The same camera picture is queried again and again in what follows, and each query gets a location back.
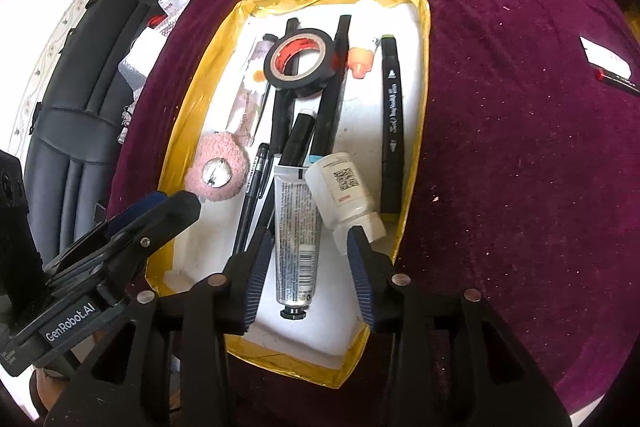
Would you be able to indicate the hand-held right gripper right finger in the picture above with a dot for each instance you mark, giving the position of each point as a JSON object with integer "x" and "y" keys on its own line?
{"x": 360, "y": 277}

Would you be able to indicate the black electrical tape roll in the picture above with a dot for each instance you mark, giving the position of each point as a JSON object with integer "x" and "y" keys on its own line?
{"x": 285, "y": 79}

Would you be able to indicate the silver tube with black cap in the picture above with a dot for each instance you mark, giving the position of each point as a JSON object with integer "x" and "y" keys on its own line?
{"x": 295, "y": 237}

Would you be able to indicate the white packets on chair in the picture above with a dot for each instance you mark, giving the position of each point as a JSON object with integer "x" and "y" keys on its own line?
{"x": 145, "y": 57}

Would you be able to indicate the pink daisy hand cream tube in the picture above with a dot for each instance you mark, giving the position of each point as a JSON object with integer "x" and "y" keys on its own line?
{"x": 247, "y": 102}

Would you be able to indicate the pink fluffy hair clip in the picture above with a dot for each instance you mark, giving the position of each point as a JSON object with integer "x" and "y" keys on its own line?
{"x": 220, "y": 169}

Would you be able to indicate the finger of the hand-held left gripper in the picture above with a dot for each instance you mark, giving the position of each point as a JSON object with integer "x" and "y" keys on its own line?
{"x": 170, "y": 214}
{"x": 127, "y": 217}

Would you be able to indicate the black gel pen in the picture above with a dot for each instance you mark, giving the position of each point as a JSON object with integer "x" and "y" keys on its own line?
{"x": 250, "y": 202}

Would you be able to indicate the black leather chair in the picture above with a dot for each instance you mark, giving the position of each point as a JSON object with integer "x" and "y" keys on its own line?
{"x": 75, "y": 117}

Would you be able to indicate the black marker with red end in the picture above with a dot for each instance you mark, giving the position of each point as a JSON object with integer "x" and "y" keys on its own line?
{"x": 620, "y": 81}

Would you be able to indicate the yellow-taped white foam box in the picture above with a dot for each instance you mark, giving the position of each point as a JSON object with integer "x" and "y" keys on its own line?
{"x": 360, "y": 127}

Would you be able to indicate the black marker with yellow end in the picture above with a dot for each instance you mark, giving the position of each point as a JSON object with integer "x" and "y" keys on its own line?
{"x": 392, "y": 132}

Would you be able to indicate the white paper card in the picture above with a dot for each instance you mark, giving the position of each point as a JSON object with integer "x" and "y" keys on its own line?
{"x": 607, "y": 54}

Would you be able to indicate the purple velvet tablecloth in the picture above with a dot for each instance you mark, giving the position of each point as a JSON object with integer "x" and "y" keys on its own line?
{"x": 500, "y": 157}

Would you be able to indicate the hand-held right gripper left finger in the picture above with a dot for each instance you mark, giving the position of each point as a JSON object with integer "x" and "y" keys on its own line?
{"x": 257, "y": 287}

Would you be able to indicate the white plastic bottle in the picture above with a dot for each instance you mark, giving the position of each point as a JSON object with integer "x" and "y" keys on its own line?
{"x": 345, "y": 192}

